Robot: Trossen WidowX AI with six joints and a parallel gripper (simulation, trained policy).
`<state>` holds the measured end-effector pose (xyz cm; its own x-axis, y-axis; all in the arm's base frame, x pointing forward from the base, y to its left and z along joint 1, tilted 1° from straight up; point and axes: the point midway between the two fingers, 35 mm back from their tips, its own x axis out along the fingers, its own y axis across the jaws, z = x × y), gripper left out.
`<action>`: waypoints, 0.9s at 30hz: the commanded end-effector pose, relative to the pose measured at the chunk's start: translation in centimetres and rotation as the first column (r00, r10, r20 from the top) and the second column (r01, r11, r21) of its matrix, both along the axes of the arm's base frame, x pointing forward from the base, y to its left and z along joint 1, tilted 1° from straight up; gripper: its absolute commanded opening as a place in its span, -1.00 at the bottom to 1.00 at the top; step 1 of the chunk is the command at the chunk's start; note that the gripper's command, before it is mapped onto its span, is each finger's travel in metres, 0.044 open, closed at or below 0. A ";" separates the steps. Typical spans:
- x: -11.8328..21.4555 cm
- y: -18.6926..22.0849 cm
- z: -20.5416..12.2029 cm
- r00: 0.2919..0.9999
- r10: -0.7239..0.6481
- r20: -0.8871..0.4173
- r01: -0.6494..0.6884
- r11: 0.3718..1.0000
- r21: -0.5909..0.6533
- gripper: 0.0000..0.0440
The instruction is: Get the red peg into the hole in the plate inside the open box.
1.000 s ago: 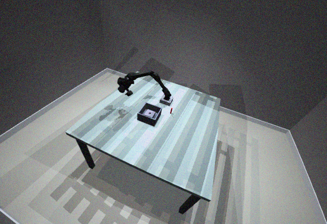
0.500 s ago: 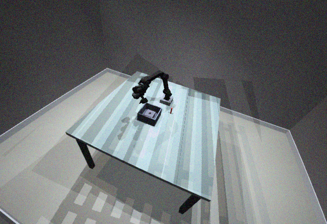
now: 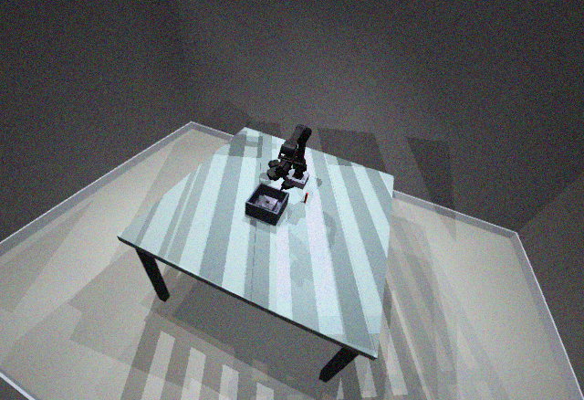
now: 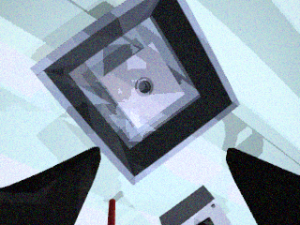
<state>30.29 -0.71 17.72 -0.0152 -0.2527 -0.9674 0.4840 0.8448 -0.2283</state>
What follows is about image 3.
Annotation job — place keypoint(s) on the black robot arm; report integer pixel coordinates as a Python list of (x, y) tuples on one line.
[(292, 152)]

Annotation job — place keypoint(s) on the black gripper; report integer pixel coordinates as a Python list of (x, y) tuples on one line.
[(288, 183)]

